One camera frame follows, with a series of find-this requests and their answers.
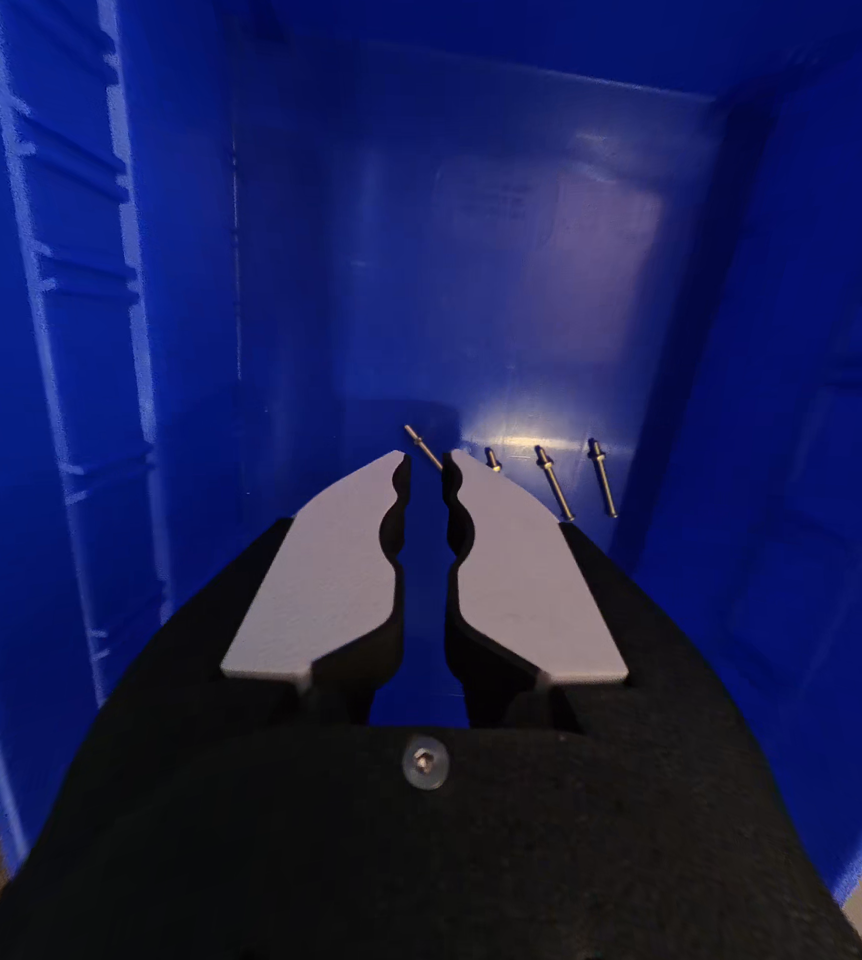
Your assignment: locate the blue plastic bin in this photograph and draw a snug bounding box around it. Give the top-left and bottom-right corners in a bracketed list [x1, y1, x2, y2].
[0, 0, 862, 905]

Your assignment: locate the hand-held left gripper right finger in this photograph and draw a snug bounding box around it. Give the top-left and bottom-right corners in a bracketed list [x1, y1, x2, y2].
[442, 447, 630, 729]

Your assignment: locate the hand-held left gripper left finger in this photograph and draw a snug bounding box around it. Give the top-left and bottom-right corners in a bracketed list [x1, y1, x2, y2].
[219, 448, 413, 727]

